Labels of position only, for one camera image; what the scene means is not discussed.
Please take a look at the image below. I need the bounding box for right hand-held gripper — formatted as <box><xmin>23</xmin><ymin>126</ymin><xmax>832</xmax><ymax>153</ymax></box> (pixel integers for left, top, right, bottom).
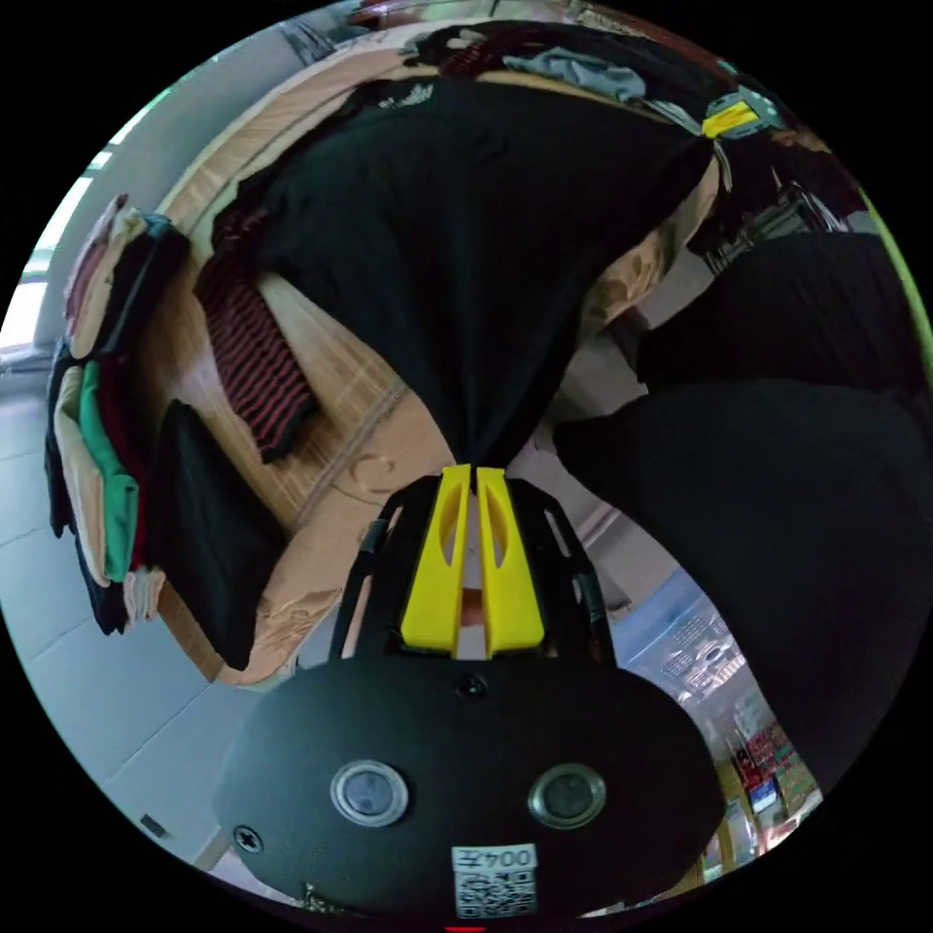
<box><xmin>702</xmin><ymin>86</ymin><xmax>788</xmax><ymax>141</ymax></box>

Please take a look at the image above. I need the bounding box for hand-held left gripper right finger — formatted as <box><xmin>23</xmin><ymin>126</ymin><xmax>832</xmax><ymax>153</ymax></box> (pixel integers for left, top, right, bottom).
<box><xmin>476</xmin><ymin>465</ymin><xmax>546</xmax><ymax>655</ymax></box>

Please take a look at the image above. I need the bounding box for folded pile of clothes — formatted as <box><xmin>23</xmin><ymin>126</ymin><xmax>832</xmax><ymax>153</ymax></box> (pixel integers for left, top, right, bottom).
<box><xmin>42</xmin><ymin>191</ymin><xmax>192</xmax><ymax>637</ymax></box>

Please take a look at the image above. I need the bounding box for person's body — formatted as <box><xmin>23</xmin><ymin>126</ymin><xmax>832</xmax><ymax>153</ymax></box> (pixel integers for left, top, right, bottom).
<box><xmin>552</xmin><ymin>231</ymin><xmax>931</xmax><ymax>805</ymax></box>

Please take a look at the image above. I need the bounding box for clear plastic storage box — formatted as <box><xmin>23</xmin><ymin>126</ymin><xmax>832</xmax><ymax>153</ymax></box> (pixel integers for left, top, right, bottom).
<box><xmin>610</xmin><ymin>567</ymin><xmax>752</xmax><ymax>723</ymax></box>

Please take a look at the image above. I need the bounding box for heaped pile of clothes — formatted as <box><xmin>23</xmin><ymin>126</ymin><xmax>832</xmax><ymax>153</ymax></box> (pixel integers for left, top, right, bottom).
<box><xmin>404</xmin><ymin>19</ymin><xmax>705</xmax><ymax>129</ymax></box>

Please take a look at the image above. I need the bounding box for folded black garment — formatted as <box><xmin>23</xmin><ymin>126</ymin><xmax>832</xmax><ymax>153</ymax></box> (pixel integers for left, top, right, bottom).
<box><xmin>144</xmin><ymin>398</ymin><xmax>287</xmax><ymax>674</ymax></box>

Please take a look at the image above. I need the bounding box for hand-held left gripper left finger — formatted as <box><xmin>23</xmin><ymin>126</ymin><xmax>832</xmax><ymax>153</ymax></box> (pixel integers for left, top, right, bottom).
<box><xmin>399</xmin><ymin>465</ymin><xmax>472</xmax><ymax>655</ymax></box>

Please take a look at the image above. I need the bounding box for red black striped garment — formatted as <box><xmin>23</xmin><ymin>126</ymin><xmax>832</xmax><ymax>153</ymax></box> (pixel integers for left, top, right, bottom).
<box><xmin>193</xmin><ymin>208</ymin><xmax>319</xmax><ymax>465</ymax></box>

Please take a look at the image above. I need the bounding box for black long-sleeve shirt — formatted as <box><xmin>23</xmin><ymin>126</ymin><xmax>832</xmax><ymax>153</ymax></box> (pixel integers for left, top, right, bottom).
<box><xmin>215</xmin><ymin>78</ymin><xmax>719</xmax><ymax>469</ymax></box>

